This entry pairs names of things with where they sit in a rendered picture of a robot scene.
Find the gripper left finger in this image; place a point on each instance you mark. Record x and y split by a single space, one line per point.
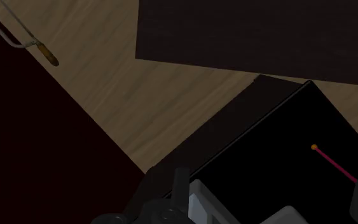
181 186

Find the red pencil with orange tip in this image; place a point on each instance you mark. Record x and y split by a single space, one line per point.
333 163

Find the dark red furniture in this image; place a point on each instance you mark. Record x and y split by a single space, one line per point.
26 149

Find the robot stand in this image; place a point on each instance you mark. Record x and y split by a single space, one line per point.
253 31

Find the grey metal rod, brown tip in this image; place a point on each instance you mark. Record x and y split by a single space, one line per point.
47 54

